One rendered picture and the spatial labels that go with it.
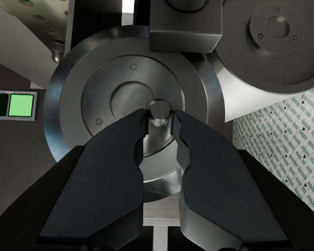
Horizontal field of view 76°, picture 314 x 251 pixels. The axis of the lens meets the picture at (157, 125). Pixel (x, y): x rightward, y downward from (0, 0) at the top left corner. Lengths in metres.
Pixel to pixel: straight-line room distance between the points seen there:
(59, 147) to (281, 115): 0.26
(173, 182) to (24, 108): 0.47
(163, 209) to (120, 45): 0.40
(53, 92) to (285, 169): 0.26
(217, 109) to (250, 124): 0.20
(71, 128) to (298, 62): 0.20
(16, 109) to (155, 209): 0.40
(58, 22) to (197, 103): 0.39
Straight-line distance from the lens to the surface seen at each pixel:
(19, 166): 0.58
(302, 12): 0.24
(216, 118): 0.17
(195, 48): 0.17
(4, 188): 0.60
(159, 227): 0.52
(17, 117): 0.58
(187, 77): 0.16
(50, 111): 0.18
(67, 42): 0.20
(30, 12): 0.50
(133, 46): 0.17
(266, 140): 0.32
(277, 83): 0.20
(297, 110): 0.28
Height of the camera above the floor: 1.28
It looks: 7 degrees down
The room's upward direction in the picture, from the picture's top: 178 degrees counter-clockwise
